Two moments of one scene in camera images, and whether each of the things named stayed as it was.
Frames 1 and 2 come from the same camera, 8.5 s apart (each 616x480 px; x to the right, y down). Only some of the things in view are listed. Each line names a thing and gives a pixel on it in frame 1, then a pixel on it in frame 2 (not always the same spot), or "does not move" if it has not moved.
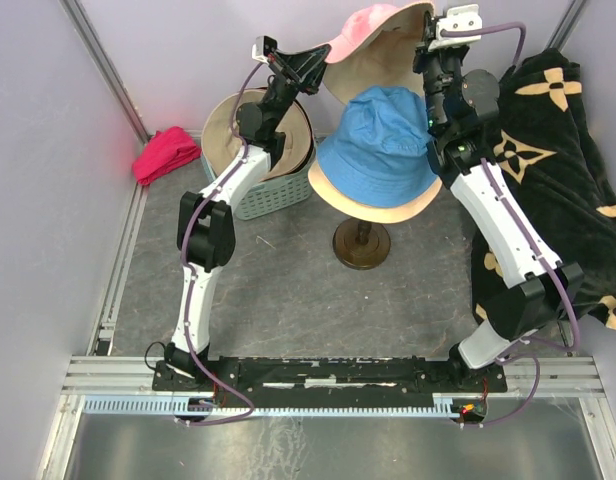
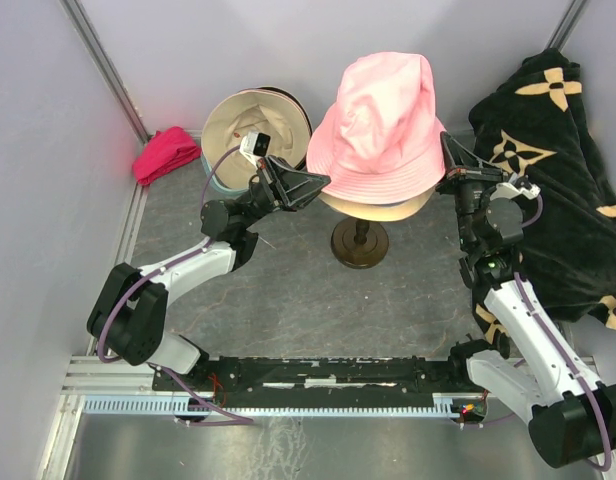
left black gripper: (295, 70) -> (285, 186)
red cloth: (168, 149) does not move
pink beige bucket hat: (376, 46) -> (380, 142)
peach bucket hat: (397, 213) does not move
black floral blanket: (555, 153) does not move
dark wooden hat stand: (361, 245) does not move
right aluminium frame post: (564, 29) does not move
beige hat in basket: (219, 143) does not move
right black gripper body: (440, 67) -> (471, 182)
